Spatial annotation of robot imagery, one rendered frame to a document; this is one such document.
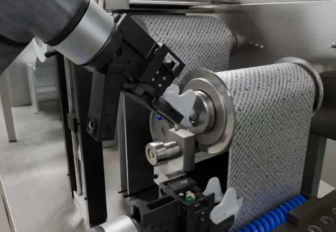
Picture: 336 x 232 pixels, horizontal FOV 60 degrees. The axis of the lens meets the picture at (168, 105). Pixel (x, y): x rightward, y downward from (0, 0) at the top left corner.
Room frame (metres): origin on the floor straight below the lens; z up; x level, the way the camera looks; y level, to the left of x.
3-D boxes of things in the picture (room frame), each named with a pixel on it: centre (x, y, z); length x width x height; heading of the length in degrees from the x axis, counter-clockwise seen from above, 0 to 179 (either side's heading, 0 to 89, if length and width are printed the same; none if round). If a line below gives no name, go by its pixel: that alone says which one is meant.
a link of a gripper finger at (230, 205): (0.41, -0.10, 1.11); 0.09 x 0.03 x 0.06; 124
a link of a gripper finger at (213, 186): (0.44, -0.08, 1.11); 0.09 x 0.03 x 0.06; 126
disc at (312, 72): (0.63, -0.27, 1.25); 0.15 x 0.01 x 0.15; 35
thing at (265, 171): (0.50, -0.20, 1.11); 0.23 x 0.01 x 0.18; 125
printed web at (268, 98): (0.66, -0.09, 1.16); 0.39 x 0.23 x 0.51; 35
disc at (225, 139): (0.48, -0.06, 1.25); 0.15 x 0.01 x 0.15; 35
